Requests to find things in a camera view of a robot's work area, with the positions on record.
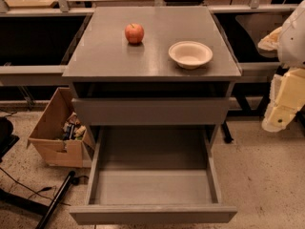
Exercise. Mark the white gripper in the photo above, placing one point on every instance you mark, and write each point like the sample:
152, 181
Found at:
293, 43

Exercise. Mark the grey drawer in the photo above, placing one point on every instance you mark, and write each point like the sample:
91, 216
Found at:
152, 175
114, 112

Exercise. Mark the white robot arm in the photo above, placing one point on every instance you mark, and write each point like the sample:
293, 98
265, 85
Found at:
291, 49

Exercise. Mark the grey drawer cabinet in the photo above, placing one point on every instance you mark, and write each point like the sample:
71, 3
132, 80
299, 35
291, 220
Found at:
105, 65

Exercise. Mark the grey top drawer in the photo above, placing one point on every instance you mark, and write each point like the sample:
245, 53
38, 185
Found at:
114, 112

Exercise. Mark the white paper bowl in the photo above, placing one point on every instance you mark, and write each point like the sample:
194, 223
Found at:
190, 55

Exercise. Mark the red apple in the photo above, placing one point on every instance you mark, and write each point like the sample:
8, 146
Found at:
134, 33

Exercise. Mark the clutter items in box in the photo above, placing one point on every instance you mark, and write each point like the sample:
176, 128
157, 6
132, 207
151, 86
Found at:
73, 129

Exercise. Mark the cardboard box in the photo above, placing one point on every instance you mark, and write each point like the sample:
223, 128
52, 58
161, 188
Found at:
48, 135

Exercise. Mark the black stand leg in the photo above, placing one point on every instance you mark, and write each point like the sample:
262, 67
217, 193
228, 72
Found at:
64, 188

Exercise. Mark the black chair base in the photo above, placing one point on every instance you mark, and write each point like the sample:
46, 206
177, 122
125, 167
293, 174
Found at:
7, 138

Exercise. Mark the grey left workbench frame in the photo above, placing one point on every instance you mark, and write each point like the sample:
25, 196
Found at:
37, 45

